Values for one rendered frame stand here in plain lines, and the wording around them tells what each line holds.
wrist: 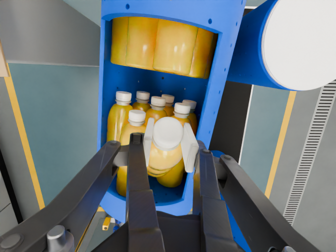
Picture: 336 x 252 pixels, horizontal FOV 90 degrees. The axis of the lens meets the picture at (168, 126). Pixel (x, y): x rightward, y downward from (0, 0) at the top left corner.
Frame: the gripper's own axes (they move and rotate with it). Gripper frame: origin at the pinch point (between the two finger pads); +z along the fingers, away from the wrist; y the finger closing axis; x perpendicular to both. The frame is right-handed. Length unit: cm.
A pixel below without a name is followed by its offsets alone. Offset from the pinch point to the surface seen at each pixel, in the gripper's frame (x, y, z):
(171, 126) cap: 1.0, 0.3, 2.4
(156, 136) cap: -0.2, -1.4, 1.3
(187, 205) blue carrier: -22.1, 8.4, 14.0
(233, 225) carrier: -61, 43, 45
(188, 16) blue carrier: 15.2, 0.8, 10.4
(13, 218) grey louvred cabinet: -161, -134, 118
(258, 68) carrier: 11.9, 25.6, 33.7
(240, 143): -45, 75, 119
